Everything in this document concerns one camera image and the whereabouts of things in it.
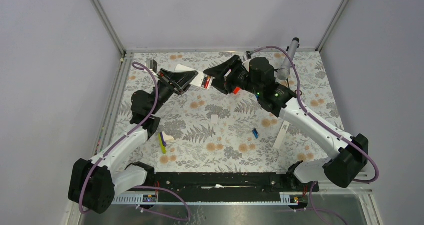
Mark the purple green block stack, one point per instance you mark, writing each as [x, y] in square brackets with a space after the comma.
[163, 140]

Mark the white rectangular stick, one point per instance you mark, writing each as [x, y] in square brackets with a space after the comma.
[281, 137]

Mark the white battery cover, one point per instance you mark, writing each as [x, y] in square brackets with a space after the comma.
[214, 119]

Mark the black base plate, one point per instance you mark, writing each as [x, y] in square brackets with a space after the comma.
[233, 187]

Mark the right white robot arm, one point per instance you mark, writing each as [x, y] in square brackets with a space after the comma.
[346, 154]

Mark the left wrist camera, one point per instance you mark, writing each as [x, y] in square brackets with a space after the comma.
[152, 65]

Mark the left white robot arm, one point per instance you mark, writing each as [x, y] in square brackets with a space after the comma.
[96, 182]

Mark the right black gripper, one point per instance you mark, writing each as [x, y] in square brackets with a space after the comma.
[220, 71]

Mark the orange cylinder block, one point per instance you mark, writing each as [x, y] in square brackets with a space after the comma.
[236, 90]

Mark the white remote control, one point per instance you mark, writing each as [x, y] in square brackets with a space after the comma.
[198, 79]

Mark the blue battery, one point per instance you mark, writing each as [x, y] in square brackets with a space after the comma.
[255, 133]

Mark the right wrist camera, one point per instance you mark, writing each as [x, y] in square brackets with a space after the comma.
[246, 58]

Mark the grey microphone on stand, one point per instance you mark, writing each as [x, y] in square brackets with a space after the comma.
[285, 69]

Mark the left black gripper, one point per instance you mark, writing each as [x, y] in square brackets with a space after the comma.
[180, 79]

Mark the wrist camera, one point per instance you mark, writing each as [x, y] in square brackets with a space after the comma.
[152, 65]
[246, 58]

